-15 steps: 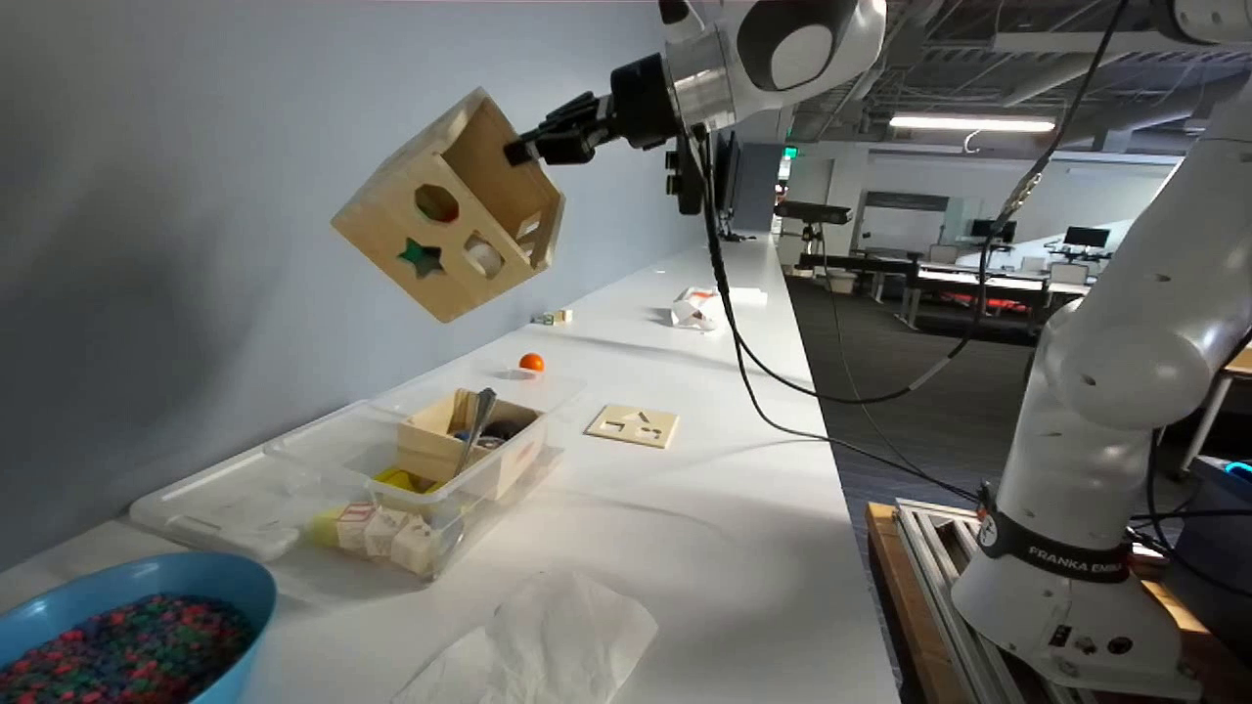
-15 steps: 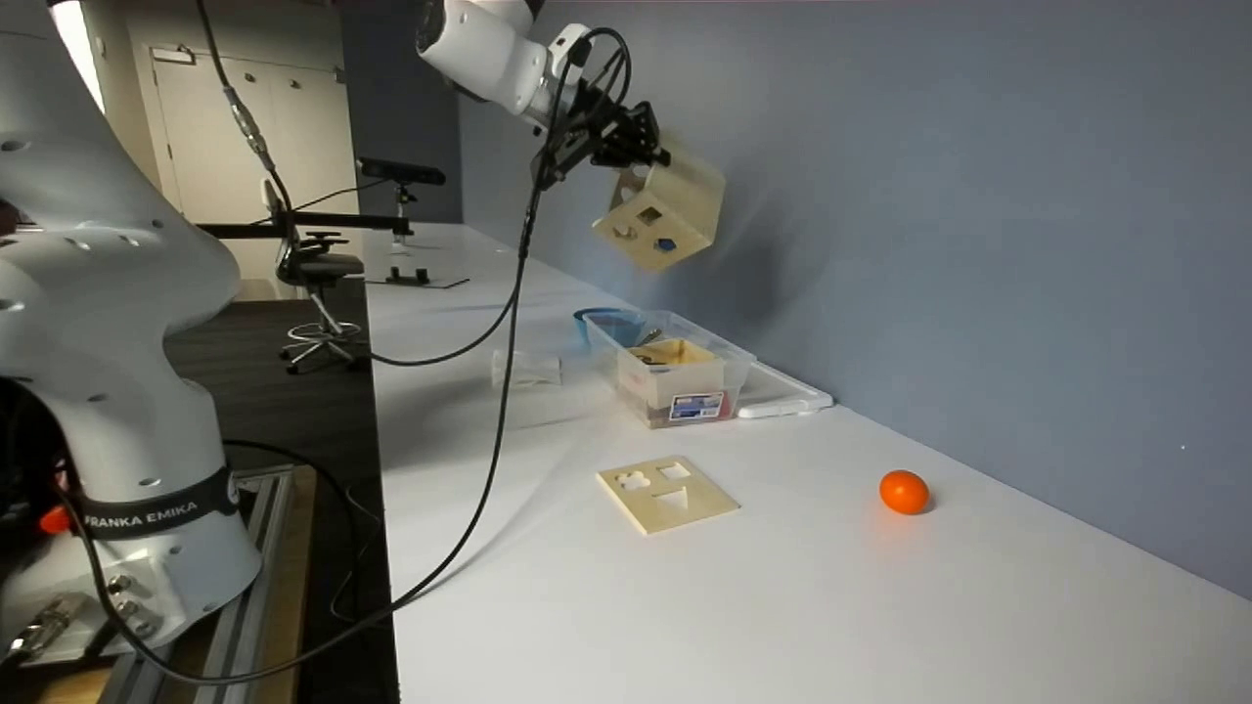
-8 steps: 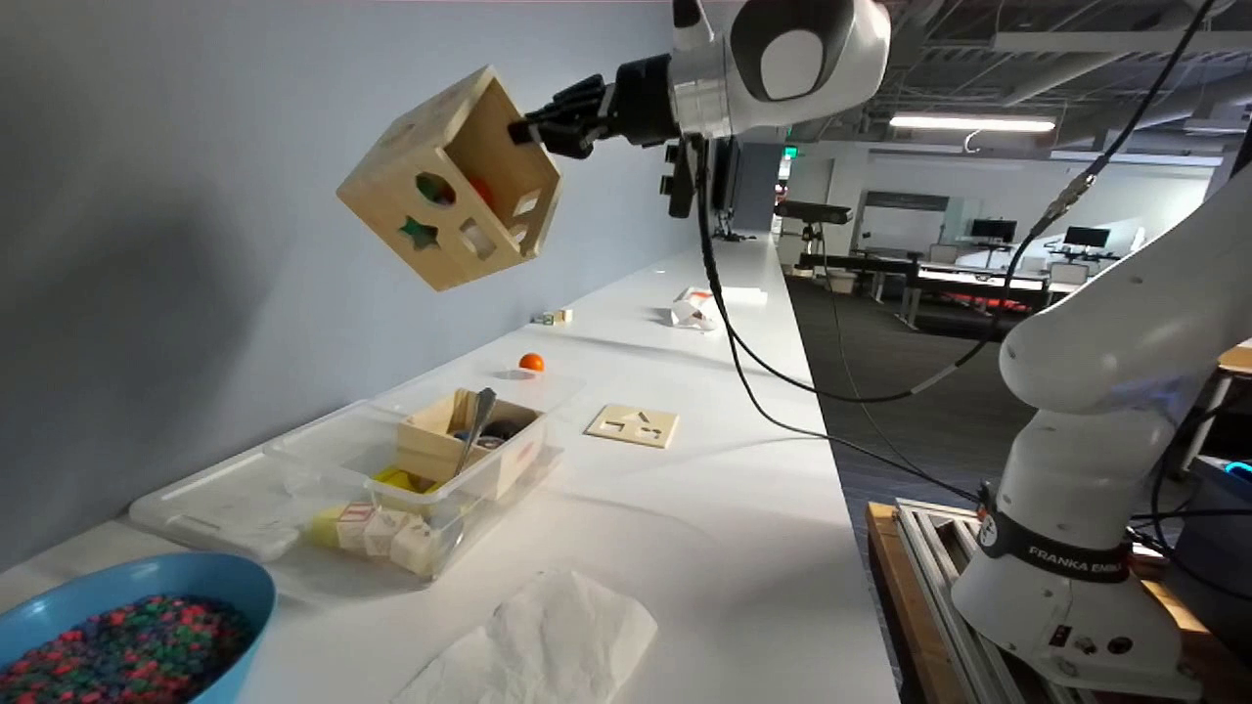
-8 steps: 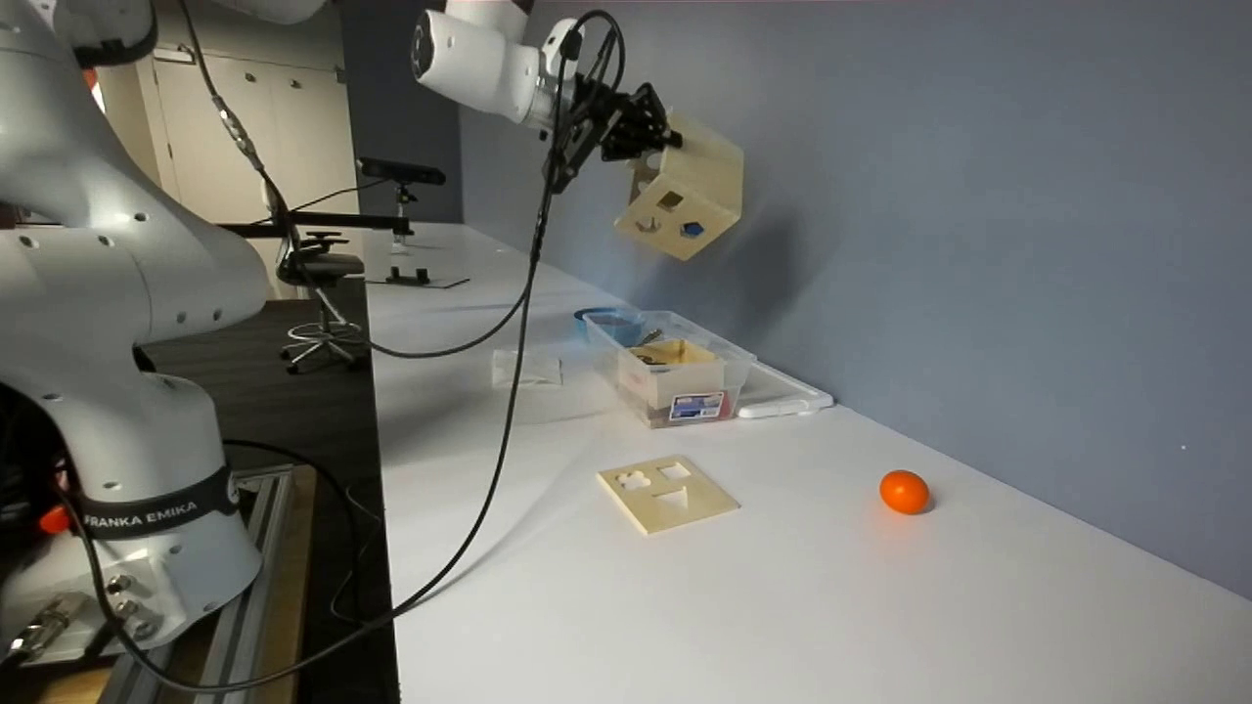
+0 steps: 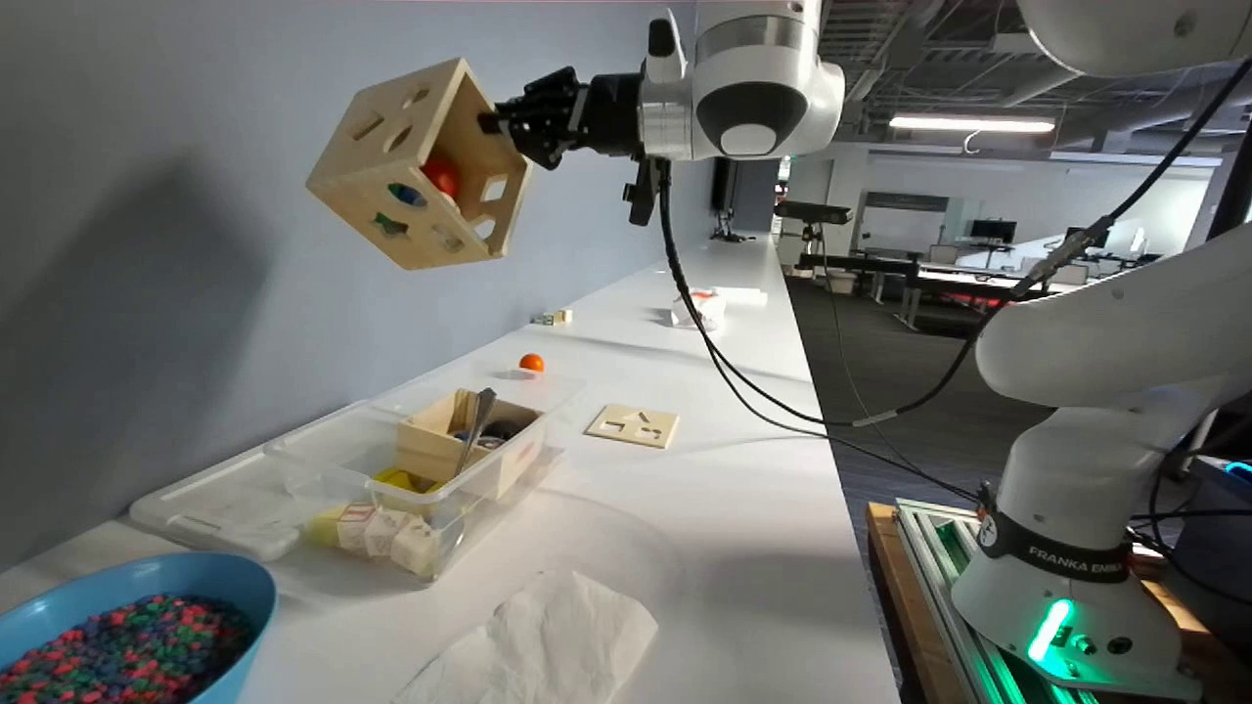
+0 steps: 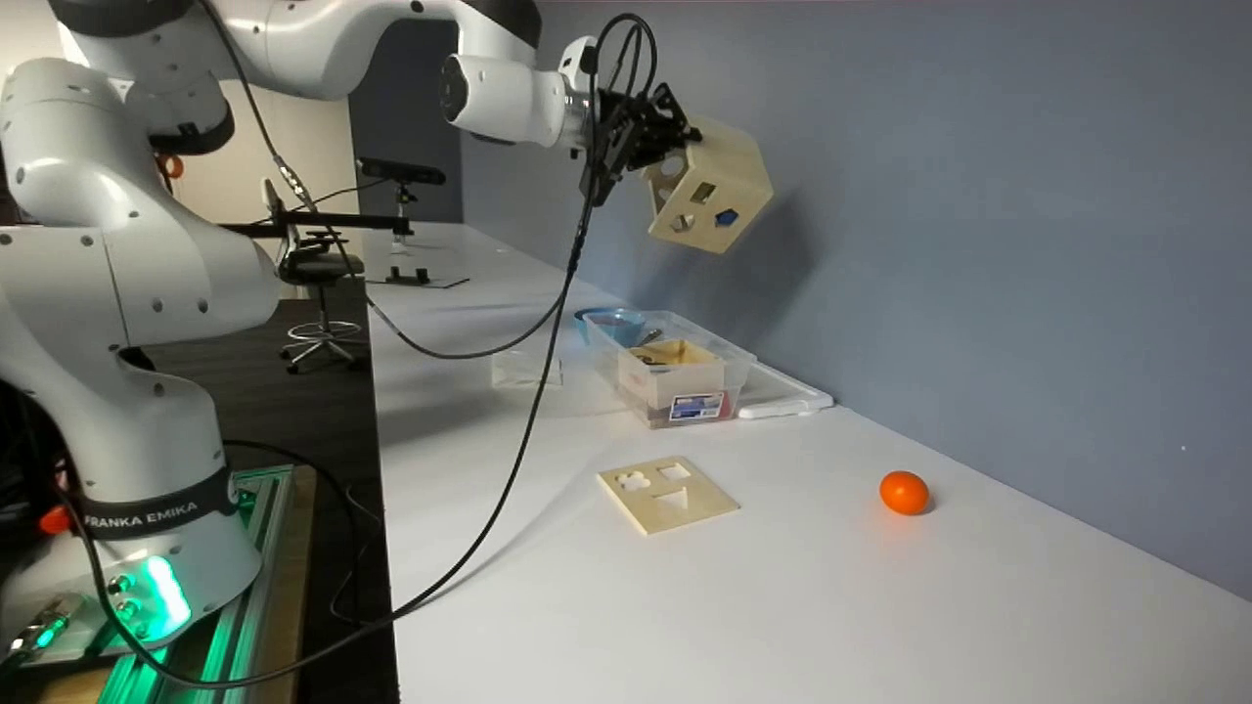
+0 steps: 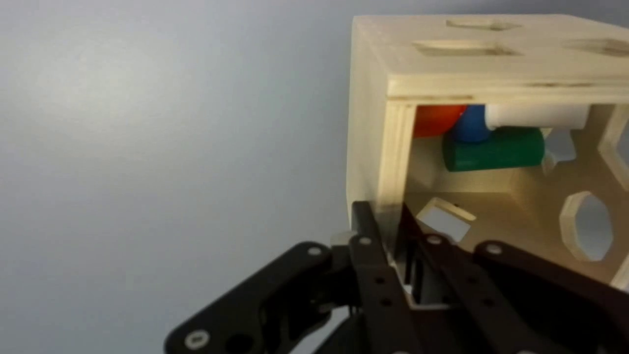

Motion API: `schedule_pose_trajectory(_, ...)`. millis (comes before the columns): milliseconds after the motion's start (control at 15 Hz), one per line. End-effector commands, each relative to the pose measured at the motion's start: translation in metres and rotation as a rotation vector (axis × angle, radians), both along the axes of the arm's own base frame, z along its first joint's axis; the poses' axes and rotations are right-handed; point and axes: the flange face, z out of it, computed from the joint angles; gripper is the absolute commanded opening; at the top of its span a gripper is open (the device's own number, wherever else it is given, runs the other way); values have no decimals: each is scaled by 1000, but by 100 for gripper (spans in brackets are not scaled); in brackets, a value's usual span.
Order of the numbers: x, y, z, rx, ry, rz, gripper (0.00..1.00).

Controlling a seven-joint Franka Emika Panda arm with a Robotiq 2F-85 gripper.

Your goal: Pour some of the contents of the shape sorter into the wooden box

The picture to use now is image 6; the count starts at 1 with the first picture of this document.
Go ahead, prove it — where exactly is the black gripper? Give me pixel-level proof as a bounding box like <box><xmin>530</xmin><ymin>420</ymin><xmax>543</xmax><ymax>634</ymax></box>
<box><xmin>579</xmin><ymin>88</ymin><xmax>700</xmax><ymax>196</ymax></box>

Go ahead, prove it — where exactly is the orange ball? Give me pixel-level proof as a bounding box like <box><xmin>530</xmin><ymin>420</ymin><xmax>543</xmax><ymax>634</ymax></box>
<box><xmin>881</xmin><ymin>471</ymin><xmax>933</xmax><ymax>517</ymax></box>

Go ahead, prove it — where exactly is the black office chair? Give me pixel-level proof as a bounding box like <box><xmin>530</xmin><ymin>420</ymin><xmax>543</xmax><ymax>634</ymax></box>
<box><xmin>264</xmin><ymin>157</ymin><xmax>440</xmax><ymax>375</ymax></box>

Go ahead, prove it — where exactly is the robot mounting base rail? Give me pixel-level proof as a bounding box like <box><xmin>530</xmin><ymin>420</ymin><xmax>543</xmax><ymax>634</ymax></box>
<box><xmin>0</xmin><ymin>461</ymin><xmax>320</xmax><ymax>704</ymax></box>

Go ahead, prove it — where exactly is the wooden shape sorter lid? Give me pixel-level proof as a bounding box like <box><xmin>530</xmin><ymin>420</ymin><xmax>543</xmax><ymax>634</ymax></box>
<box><xmin>597</xmin><ymin>459</ymin><xmax>740</xmax><ymax>535</ymax></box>

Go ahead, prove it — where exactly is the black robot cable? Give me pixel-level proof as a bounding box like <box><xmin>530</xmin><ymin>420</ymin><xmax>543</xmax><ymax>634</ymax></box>
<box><xmin>52</xmin><ymin>12</ymin><xmax>659</xmax><ymax>688</ymax></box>

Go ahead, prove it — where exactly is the wooden shape sorter cube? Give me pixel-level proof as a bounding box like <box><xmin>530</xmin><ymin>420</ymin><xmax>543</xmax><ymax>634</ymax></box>
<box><xmin>645</xmin><ymin>122</ymin><xmax>775</xmax><ymax>256</ymax></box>

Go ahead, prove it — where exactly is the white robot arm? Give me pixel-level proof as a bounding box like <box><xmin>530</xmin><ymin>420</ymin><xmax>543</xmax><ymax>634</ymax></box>
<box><xmin>0</xmin><ymin>0</ymin><xmax>696</xmax><ymax>647</ymax></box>

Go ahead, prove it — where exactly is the clear plastic bin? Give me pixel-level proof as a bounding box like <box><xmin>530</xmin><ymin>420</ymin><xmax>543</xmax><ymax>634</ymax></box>
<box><xmin>573</xmin><ymin>304</ymin><xmax>832</xmax><ymax>428</ymax></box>

